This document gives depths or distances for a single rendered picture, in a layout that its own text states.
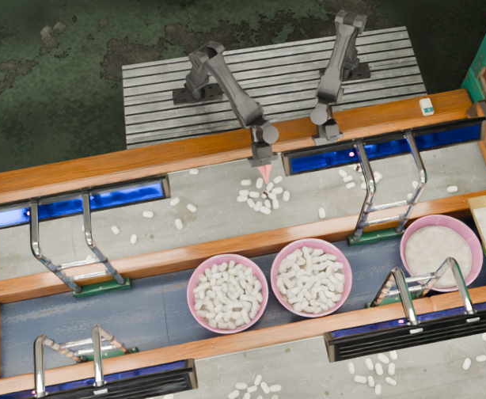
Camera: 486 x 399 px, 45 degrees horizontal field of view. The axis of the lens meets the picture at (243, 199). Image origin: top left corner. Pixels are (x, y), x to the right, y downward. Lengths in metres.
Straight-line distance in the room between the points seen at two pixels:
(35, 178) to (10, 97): 1.30
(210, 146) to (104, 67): 1.41
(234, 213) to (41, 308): 0.74
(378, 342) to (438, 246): 0.61
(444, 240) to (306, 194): 0.49
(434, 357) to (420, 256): 0.34
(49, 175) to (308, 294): 1.02
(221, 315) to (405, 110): 1.01
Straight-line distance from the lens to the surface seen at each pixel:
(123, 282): 2.06
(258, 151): 1.91
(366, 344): 1.61
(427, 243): 2.11
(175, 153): 2.19
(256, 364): 1.93
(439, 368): 2.00
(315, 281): 2.01
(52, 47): 3.65
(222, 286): 1.99
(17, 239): 2.23
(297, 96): 2.40
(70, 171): 2.25
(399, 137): 1.83
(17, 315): 2.21
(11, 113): 3.46
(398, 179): 2.18
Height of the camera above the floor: 2.65
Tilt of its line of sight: 65 degrees down
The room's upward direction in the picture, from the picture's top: 7 degrees counter-clockwise
